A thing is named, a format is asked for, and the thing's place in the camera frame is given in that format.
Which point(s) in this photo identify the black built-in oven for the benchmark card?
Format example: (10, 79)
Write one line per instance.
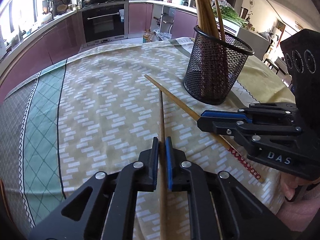
(105, 20)

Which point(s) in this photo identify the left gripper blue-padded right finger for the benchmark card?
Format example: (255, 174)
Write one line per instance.
(177, 180)

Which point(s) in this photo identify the pink sleeve right forearm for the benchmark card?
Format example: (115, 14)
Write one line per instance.
(298, 215)

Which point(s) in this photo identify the black mesh utensil holder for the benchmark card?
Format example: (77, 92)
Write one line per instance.
(214, 66)

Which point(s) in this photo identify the patterned green beige tablecloth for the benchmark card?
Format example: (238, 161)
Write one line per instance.
(97, 111)

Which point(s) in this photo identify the cooking oil bottle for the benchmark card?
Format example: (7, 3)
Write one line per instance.
(150, 36)

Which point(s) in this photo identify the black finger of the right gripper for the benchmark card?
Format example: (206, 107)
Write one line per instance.
(220, 126)

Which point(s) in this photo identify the chopsticks bundle in holder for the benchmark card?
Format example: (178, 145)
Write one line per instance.
(207, 21)

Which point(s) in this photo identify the yellow cloth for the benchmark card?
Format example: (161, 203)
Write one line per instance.
(262, 83)

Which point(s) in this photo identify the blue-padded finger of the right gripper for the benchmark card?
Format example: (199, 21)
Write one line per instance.
(227, 115)

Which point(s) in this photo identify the green vegetables bunch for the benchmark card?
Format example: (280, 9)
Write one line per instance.
(229, 14)

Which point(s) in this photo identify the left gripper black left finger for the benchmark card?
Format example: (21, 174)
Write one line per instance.
(148, 177)

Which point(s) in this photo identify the right hand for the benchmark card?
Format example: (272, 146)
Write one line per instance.
(289, 183)

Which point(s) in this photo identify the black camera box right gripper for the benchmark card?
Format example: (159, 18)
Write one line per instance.
(301, 53)

